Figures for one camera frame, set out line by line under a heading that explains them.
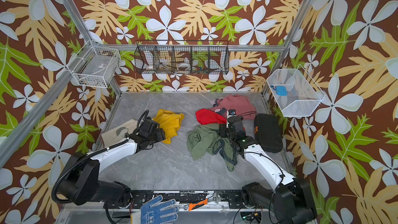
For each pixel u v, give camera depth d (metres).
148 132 0.69
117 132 0.97
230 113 0.74
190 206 0.72
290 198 0.40
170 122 0.90
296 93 0.83
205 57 0.97
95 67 0.86
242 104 1.08
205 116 1.01
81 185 0.42
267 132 0.92
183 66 0.99
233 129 0.62
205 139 0.90
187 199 0.75
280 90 0.86
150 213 0.70
